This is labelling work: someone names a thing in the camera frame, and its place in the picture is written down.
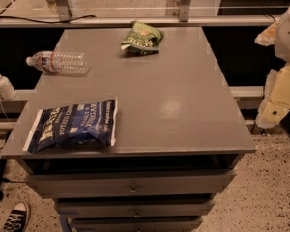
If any right metal frame post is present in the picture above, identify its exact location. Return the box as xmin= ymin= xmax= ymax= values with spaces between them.
xmin=178 ymin=0 xmax=191 ymax=22

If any green jalapeno chip bag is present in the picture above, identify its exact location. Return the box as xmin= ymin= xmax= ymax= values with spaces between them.
xmin=121 ymin=20 xmax=164 ymax=55

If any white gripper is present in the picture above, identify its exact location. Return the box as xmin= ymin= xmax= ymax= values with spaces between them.
xmin=254 ymin=7 xmax=290 ymax=129

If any middle grey drawer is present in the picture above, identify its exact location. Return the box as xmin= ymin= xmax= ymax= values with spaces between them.
xmin=56 ymin=198 xmax=215 ymax=218

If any white pump dispenser bottle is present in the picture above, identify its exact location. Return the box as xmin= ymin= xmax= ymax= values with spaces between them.
xmin=0 ymin=74 xmax=16 ymax=100

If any metal frame post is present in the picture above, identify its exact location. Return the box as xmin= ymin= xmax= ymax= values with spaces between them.
xmin=55 ymin=0 xmax=81 ymax=22
xmin=178 ymin=0 xmax=191 ymax=22

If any grey drawer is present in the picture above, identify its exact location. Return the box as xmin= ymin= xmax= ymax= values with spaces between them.
xmin=56 ymin=198 xmax=215 ymax=218
xmin=26 ymin=169 xmax=235 ymax=199
xmin=72 ymin=217 xmax=202 ymax=232

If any bottom grey drawer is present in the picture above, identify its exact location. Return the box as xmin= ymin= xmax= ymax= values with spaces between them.
xmin=72 ymin=217 xmax=202 ymax=232

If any clear plastic water bottle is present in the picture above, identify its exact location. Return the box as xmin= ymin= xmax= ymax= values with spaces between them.
xmin=26 ymin=51 xmax=90 ymax=75

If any black white sneaker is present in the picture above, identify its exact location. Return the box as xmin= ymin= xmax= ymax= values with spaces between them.
xmin=3 ymin=201 xmax=30 ymax=232

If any top grey drawer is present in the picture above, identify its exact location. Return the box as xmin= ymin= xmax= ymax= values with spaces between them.
xmin=26 ymin=169 xmax=235 ymax=199

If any black cable on ledge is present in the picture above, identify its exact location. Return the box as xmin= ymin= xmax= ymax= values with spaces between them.
xmin=0 ymin=7 xmax=97 ymax=25

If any left metal frame post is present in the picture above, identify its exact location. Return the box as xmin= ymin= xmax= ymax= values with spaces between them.
xmin=55 ymin=0 xmax=81 ymax=22

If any blue potato chip bag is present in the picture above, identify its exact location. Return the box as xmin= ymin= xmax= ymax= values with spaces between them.
xmin=23 ymin=98 xmax=118 ymax=154

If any grey drawer cabinet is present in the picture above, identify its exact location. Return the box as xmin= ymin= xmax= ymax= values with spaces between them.
xmin=0 ymin=26 xmax=257 ymax=232

